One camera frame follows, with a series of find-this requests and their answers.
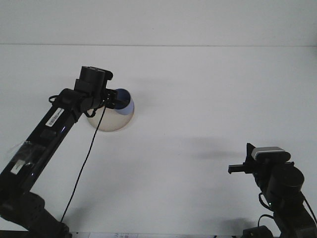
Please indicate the pale round plate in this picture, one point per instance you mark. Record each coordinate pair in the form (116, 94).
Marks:
(111, 122)

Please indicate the white printed paper sheet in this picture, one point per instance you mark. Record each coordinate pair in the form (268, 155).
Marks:
(116, 235)

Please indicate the pale grey camera box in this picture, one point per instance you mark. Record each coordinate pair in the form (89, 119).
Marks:
(267, 150)

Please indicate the pale blue cup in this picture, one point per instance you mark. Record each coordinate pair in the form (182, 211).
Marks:
(130, 109)

